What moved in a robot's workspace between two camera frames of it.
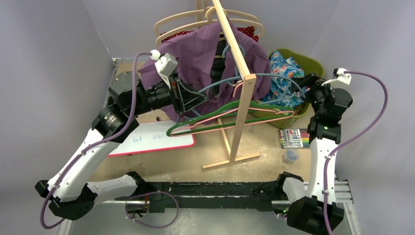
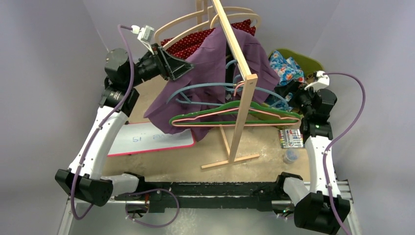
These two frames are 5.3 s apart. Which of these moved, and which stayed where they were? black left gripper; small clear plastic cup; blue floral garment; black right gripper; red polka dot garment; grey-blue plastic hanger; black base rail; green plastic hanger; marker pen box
Moved: black right gripper; red polka dot garment; green plastic hanger; black left gripper; grey-blue plastic hanger
Stayed: small clear plastic cup; marker pen box; blue floral garment; black base rail
